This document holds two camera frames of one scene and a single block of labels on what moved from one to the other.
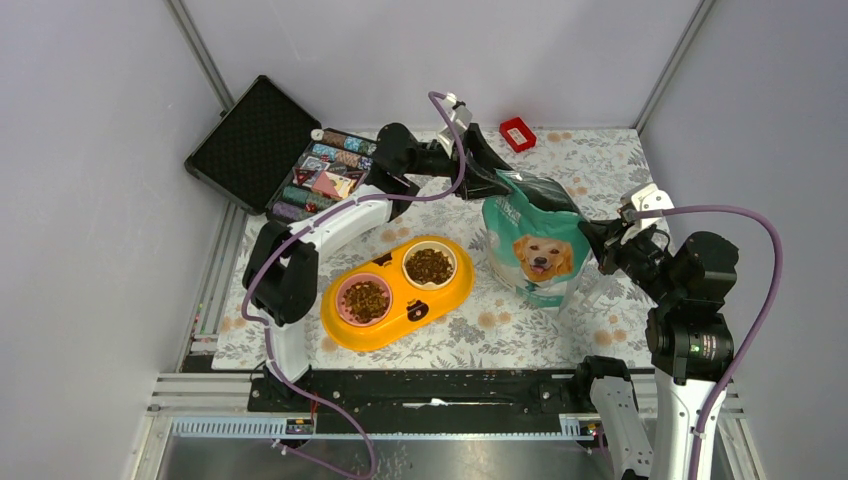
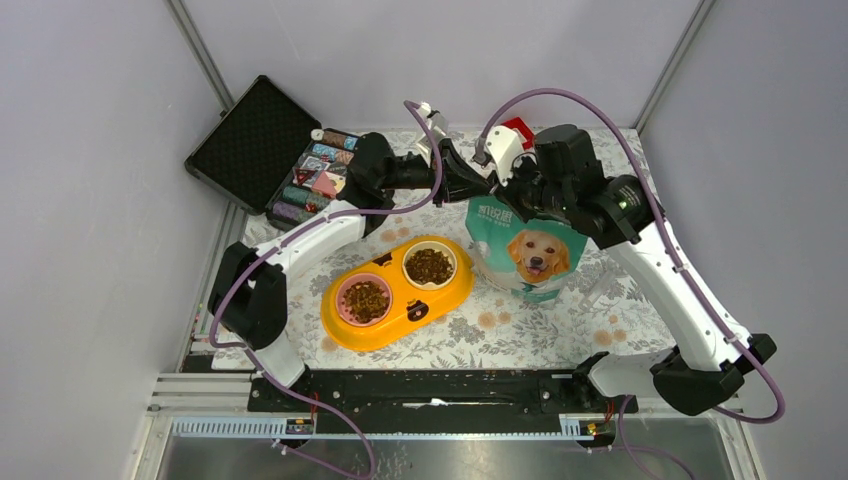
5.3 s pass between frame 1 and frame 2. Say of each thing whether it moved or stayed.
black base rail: stayed
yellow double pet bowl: stayed
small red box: stayed
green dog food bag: moved
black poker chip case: stayed
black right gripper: moved
